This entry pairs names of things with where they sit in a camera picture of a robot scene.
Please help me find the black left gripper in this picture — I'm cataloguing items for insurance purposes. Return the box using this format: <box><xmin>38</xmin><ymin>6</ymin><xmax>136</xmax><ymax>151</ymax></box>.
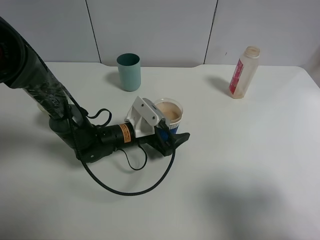
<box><xmin>137</xmin><ymin>126</ymin><xmax>190</xmax><ymax>157</ymax></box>

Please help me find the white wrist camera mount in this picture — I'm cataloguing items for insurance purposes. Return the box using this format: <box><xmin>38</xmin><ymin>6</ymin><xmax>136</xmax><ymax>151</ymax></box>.
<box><xmin>124</xmin><ymin>96</ymin><xmax>170</xmax><ymax>138</ymax></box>

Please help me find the pale yellow-green plastic cup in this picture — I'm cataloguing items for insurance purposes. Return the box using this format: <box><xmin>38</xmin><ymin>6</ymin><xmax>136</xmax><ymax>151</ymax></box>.
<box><xmin>37</xmin><ymin>103</ymin><xmax>47</xmax><ymax>113</ymax></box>

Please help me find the glass cup with blue sleeve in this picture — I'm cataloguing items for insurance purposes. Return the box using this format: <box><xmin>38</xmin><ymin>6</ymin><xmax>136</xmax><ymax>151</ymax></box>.
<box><xmin>154</xmin><ymin>98</ymin><xmax>184</xmax><ymax>134</ymax></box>

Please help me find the teal plastic cup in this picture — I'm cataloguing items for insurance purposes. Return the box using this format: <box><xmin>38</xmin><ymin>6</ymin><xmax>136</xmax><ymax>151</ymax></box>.
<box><xmin>116</xmin><ymin>53</ymin><xmax>141</xmax><ymax>92</ymax></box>

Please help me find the black left camera cable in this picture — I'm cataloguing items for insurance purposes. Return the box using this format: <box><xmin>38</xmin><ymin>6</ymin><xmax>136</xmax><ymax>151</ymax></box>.
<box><xmin>22</xmin><ymin>39</ymin><xmax>177</xmax><ymax>197</ymax></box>

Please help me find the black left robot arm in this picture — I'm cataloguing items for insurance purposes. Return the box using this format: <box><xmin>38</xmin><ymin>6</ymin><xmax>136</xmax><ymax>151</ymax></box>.
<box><xmin>0</xmin><ymin>19</ymin><xmax>190</xmax><ymax>163</ymax></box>

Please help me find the clear drink bottle red label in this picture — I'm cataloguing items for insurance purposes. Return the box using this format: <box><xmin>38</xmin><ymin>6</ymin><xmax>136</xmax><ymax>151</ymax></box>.
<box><xmin>228</xmin><ymin>46</ymin><xmax>261</xmax><ymax>99</ymax></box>

